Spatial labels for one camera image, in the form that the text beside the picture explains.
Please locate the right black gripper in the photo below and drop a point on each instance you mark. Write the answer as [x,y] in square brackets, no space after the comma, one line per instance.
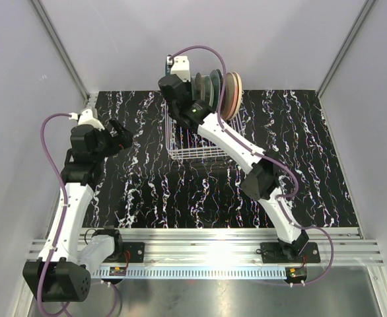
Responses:
[187,85]

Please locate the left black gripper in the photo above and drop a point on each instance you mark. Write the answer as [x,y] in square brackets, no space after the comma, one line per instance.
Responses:
[123,138]

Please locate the grey reindeer snowflake plate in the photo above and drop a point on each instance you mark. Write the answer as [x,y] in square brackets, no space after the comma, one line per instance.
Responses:
[199,86]

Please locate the green plate with flower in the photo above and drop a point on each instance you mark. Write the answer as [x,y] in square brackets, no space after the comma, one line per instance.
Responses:
[207,90]

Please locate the dark striped rim plate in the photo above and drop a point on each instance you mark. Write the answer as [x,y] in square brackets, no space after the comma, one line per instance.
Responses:
[217,81]

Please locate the pink cream branch plate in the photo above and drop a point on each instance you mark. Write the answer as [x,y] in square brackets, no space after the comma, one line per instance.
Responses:
[230,98]

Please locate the orange cream leaf plate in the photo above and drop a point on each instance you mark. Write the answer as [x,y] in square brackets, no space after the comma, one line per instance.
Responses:
[239,93]

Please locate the white plate dark lettered rim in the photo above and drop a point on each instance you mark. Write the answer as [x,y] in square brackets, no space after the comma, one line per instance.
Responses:
[168,65]

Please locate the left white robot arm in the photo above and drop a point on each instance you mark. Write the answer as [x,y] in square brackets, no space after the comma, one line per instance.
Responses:
[62,272]

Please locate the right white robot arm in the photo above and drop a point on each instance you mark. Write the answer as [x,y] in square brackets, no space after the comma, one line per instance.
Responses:
[261,182]

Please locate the left aluminium frame post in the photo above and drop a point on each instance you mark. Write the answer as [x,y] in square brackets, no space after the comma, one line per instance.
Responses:
[53,35]

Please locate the aluminium frame post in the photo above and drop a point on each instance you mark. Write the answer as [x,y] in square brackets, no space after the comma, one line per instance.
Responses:
[53,35]
[351,36]

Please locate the white wire dish rack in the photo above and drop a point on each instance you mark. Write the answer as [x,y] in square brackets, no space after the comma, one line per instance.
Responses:
[183,144]

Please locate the aluminium mounting rail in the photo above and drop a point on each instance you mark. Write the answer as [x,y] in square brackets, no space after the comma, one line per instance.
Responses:
[237,247]

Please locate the white slotted cable duct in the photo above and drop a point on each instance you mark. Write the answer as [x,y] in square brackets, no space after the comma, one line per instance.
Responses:
[173,272]

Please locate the right aluminium frame post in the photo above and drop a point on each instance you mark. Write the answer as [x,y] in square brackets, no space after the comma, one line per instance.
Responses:
[351,36]

